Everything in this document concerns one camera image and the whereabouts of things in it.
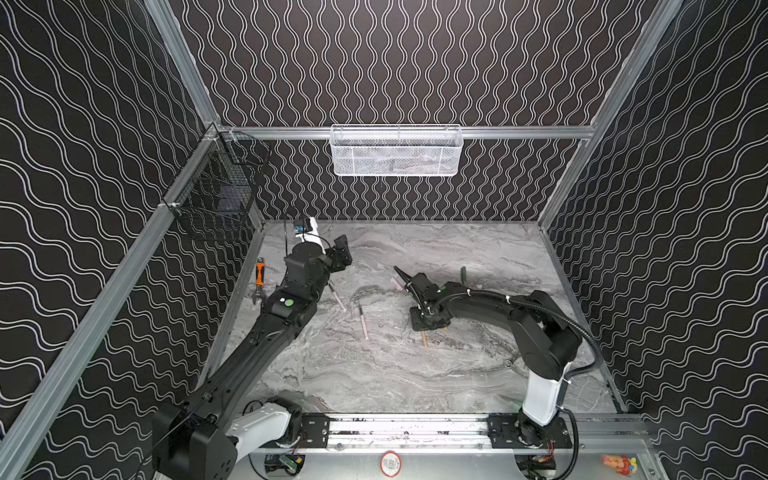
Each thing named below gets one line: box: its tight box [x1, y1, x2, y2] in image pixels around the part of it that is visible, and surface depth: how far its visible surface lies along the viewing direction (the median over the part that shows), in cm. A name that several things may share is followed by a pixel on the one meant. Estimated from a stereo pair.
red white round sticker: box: [380, 451, 402, 478], surface depth 70 cm
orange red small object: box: [602, 454, 638, 477], surface depth 70 cm
